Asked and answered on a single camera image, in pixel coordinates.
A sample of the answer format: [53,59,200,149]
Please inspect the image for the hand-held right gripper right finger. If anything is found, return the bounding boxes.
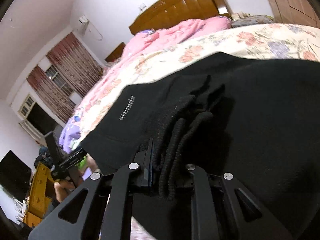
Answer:
[175,164,293,240]

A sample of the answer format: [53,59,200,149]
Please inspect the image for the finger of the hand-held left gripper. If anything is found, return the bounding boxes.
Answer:
[44,131,64,166]

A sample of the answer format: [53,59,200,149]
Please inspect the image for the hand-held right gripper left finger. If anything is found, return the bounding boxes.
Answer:
[27,137,157,240]

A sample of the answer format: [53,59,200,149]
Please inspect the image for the black pants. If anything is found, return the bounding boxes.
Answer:
[80,51,320,240]

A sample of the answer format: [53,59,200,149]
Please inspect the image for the person's left hand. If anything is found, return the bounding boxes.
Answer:
[53,179,77,203]

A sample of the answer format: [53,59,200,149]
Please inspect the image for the purple blanket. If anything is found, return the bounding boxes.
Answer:
[58,112,84,154]

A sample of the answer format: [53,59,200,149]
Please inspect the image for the black television screen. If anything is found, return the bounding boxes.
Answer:
[0,149,32,199]

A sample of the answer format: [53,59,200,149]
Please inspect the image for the yellow wooden cabinet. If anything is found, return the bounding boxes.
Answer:
[23,161,56,228]

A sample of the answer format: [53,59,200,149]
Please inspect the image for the red patterned curtain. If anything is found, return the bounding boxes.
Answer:
[26,32,104,124]

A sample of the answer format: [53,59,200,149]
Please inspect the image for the barred window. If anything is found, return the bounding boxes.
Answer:
[45,64,77,98]

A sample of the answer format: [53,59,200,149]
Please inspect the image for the small wooden headboard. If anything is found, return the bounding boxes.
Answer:
[104,42,126,63]

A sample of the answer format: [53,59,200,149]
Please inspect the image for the pink quilt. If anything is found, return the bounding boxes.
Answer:
[65,16,232,130]

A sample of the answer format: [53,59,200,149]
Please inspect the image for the floral bed sheet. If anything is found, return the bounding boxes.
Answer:
[79,22,320,140]

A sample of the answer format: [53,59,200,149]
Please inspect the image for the cloth-covered nightstand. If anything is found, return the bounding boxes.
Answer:
[230,11,275,28]

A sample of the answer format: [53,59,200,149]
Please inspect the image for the wooden bed headboard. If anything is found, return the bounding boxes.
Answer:
[129,0,232,35]

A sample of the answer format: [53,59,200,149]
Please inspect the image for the wooden wardrobe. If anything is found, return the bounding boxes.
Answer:
[259,0,320,28]

